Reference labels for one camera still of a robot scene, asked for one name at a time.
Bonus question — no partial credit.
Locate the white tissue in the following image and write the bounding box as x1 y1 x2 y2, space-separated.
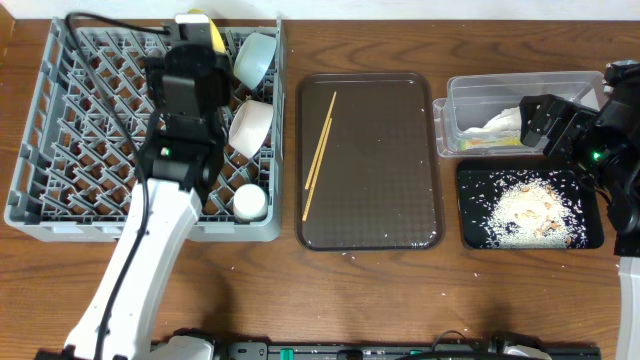
463 107 522 134

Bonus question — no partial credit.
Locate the yellow round plate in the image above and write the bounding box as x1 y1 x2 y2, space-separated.
184 9 226 54

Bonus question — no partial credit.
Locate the pink bowl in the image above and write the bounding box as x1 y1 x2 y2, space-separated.
229 100 274 158

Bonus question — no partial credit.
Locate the light blue bowl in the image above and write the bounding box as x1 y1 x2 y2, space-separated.
234 33 277 89

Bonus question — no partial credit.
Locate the green yellow snack wrapper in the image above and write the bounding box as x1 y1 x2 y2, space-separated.
460 137 522 151

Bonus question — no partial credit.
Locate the white paper cup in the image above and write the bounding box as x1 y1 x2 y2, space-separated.
232 184 268 223

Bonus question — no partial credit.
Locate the wooden chopstick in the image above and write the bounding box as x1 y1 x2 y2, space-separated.
302 118 333 222
305 91 337 190

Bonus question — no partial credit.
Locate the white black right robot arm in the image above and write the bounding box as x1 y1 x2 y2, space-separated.
519 60 639 359

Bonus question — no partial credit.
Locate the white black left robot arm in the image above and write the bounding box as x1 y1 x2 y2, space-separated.
36 44 231 359

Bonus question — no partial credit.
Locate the spilled rice food waste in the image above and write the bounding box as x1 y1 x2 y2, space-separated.
462 169 589 249

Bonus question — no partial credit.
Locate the clear plastic container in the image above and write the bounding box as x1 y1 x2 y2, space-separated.
433 71 607 157

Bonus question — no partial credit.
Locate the black rectangular bin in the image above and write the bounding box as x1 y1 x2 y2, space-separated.
455 157 605 251

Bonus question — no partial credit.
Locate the grey plastic dish rack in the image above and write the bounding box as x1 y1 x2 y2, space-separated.
5 19 287 242

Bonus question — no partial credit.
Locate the dark brown serving tray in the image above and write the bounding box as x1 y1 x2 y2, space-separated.
295 72 445 251

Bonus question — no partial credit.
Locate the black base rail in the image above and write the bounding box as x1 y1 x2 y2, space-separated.
152 329 602 360

